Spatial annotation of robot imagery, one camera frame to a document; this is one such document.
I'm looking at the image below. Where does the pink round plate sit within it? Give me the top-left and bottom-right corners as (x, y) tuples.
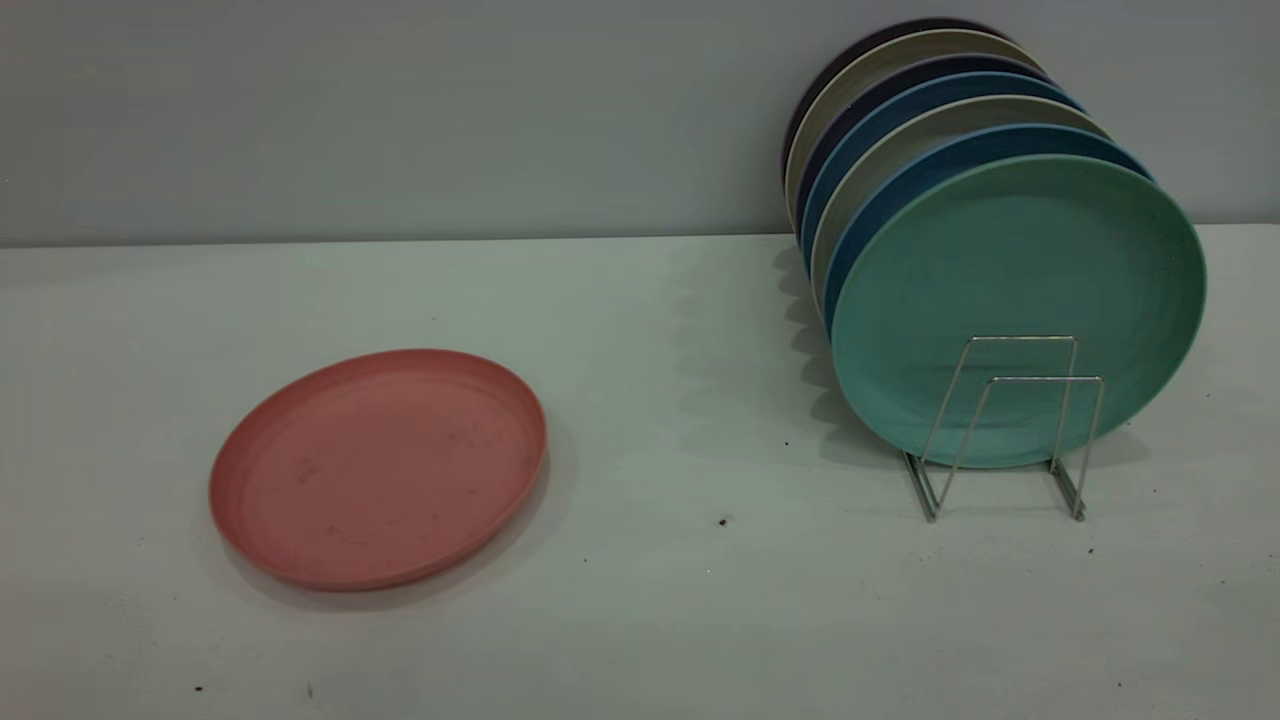
(208, 348), (549, 592)

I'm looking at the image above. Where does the beige round plate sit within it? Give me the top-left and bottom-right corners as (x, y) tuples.
(785, 29), (1047, 227)
(810, 95), (1112, 303)

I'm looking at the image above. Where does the blue round plate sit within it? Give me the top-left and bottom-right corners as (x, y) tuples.
(822, 123), (1156, 337)
(800, 71), (1087, 267)

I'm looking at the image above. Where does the dark purple round plate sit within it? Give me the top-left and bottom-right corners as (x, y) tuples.
(781, 17), (1012, 183)
(794, 53), (1052, 237)

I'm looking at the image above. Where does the green round plate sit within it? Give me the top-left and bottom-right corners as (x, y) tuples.
(830, 153), (1208, 470)

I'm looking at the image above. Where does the metal wire plate rack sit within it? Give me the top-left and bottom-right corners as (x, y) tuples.
(900, 335), (1107, 524)

